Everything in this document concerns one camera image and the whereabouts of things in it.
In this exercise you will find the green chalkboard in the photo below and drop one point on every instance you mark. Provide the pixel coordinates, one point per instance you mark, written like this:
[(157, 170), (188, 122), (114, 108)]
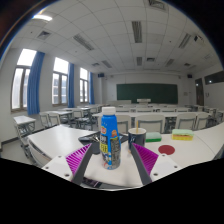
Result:
[(146, 93)]

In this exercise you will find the dark blue mug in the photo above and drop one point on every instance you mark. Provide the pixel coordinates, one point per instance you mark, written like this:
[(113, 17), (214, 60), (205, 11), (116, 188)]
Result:
[(137, 138)]

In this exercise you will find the blue drink bottle white cap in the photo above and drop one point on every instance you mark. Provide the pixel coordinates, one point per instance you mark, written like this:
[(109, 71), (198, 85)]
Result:
[(110, 133)]

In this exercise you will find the dark classroom door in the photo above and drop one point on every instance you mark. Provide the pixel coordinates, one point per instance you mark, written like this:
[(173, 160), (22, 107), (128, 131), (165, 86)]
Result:
[(199, 93)]

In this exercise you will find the wooden stick in mug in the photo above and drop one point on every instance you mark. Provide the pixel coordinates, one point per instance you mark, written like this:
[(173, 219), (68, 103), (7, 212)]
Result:
[(136, 125)]

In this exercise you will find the ceiling lights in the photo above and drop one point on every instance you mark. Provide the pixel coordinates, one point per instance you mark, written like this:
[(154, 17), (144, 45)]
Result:
[(136, 31)]

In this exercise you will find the yellow sponge with green top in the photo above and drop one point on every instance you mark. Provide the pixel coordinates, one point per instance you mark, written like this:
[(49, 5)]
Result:
[(182, 134)]

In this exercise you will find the dark notebook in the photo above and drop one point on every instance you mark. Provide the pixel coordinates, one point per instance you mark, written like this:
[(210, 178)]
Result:
[(88, 137)]

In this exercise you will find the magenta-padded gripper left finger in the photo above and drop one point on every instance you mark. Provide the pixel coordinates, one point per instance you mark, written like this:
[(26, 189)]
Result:
[(77, 159)]

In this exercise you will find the white teacher podium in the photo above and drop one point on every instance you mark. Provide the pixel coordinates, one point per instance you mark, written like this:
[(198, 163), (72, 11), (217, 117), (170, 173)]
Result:
[(143, 100)]

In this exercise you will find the dark high window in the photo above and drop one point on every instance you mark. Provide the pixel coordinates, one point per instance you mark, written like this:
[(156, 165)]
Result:
[(215, 77)]

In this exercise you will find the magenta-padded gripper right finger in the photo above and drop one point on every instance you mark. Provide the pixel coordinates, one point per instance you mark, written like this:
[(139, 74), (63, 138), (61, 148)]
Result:
[(146, 159)]

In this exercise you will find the black wall speaker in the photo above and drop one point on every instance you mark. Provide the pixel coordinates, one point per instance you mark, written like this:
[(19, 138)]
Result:
[(189, 76), (101, 75)]

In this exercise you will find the ceiling projector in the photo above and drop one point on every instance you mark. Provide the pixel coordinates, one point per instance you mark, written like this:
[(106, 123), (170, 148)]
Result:
[(199, 39)]

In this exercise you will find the flat round red coaster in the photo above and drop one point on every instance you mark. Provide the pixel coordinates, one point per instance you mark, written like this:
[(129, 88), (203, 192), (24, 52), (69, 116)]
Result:
[(166, 149)]

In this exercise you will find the white classroom chairs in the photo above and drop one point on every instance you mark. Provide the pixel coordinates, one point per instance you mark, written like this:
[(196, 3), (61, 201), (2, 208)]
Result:
[(151, 124)]

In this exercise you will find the blue curtain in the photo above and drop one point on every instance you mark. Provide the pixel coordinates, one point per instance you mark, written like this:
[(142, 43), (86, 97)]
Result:
[(71, 85), (35, 83), (91, 88)]

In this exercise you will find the white classroom desks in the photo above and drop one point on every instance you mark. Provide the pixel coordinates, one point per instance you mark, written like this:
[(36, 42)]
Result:
[(24, 119)]

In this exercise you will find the classroom window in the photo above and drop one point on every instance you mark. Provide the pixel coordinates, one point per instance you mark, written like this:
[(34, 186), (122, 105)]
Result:
[(20, 83), (59, 83), (83, 86)]

